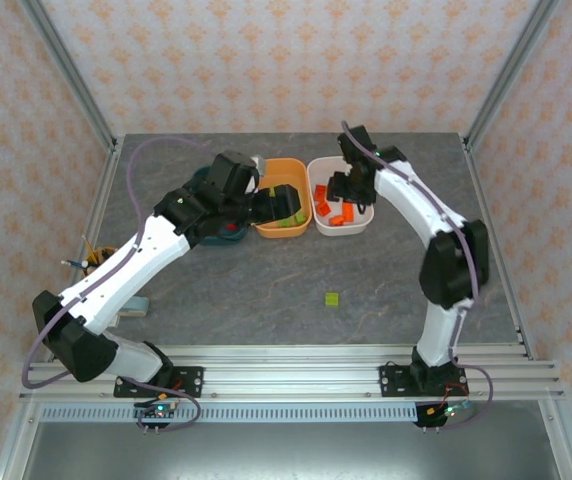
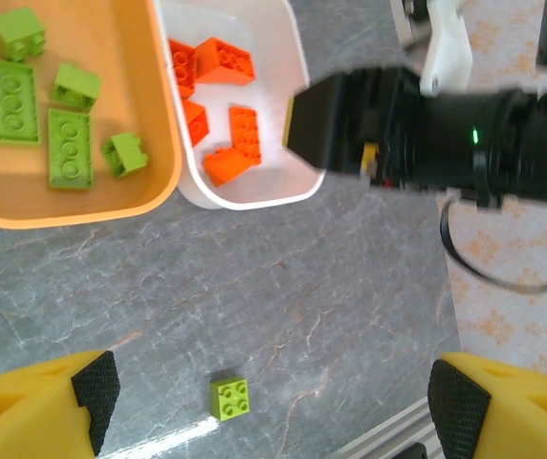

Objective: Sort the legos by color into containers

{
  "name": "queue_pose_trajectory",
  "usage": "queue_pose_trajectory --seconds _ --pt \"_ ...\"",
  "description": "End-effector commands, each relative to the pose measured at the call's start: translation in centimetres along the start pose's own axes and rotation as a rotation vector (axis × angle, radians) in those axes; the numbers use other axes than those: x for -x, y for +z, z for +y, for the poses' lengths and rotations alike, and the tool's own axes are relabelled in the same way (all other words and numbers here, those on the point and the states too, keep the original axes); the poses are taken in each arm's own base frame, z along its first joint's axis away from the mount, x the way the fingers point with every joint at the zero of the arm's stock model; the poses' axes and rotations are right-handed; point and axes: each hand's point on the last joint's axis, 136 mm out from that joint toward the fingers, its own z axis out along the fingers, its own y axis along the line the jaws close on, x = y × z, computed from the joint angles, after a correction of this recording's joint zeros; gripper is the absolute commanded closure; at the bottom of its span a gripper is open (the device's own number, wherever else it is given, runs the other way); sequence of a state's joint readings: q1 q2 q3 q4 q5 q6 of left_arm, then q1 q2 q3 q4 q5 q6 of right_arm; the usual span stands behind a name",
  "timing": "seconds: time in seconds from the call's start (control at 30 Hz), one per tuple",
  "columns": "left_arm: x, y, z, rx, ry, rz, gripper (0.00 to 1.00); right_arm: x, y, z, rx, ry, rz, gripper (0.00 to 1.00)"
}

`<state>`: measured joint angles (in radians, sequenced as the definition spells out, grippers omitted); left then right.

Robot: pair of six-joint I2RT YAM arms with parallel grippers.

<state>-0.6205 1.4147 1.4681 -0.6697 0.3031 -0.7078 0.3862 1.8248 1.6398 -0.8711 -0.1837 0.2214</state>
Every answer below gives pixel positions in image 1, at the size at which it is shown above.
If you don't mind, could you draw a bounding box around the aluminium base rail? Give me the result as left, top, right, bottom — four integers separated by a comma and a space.
18, 343, 566, 403

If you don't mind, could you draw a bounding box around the yellow pencil cup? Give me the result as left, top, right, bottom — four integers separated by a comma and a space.
81, 244, 120, 279

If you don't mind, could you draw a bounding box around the aluminium table side rail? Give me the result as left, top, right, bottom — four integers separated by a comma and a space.
461, 139, 572, 480
0, 139, 125, 480

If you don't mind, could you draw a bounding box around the orange plastic container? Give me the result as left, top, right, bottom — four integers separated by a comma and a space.
250, 157, 314, 239

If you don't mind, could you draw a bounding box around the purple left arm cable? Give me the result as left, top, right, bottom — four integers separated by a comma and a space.
21, 136, 202, 432

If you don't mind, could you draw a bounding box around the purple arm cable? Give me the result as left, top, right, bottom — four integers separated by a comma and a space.
21, 136, 202, 432
340, 119, 495, 432

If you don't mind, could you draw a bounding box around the grey metal shelf panel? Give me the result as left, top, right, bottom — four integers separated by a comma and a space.
20, 422, 562, 480

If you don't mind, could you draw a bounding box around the aluminium frame post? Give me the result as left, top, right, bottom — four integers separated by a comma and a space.
18, 0, 120, 154
464, 0, 561, 154

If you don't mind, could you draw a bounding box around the dark teal plastic container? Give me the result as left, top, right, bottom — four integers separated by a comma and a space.
191, 166, 250, 248

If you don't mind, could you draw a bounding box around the slotted grey cable duct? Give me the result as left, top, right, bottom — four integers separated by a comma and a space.
39, 403, 420, 424

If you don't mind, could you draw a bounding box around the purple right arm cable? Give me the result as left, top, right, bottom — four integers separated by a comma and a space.
340, 119, 495, 432

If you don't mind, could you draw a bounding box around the white plastic container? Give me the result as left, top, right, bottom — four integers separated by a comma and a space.
306, 155, 375, 237

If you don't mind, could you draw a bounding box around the light blue white block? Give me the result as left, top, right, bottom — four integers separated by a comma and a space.
118, 295, 150, 319

